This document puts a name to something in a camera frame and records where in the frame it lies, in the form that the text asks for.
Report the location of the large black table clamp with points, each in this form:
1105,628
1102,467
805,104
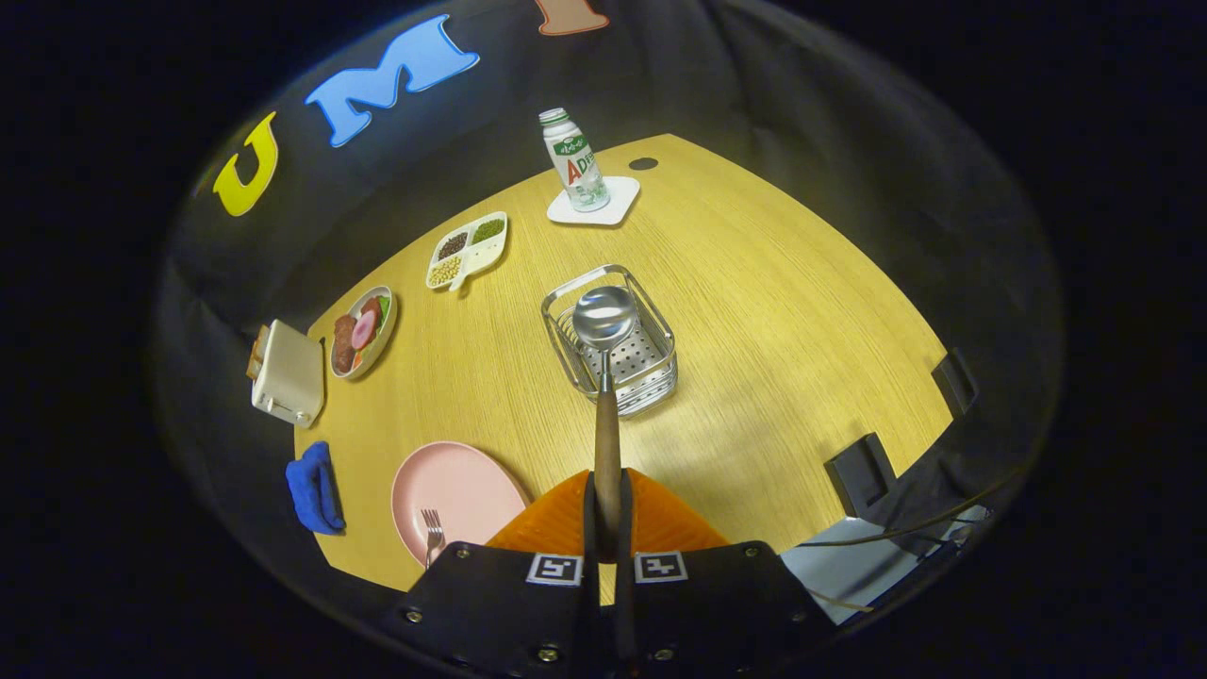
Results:
860,474

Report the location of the white divided bean dish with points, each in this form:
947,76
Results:
467,253

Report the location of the cream toaster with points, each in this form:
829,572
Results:
290,377

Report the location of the blue folded towel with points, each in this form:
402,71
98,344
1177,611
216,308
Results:
311,490

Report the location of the oval grey food plate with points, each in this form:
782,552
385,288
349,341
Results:
387,339

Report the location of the brown meat piece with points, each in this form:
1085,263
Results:
343,344

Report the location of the white green drink bottle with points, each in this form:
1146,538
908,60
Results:
575,160

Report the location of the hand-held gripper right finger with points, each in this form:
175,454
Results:
627,528

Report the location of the white square coaster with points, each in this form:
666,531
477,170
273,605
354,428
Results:
622,193

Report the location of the pink ham slice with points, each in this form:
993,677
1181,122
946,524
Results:
364,329

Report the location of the small black table clamp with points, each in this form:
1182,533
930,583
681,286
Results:
954,381

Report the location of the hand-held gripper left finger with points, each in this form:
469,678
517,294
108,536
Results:
589,528

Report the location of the green lettuce leaf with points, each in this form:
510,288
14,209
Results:
384,308

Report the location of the toast slice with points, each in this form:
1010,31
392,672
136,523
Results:
256,354

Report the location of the pink round plate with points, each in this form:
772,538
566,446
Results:
471,481

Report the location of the black backdrop cloth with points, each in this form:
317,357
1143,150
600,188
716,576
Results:
801,113

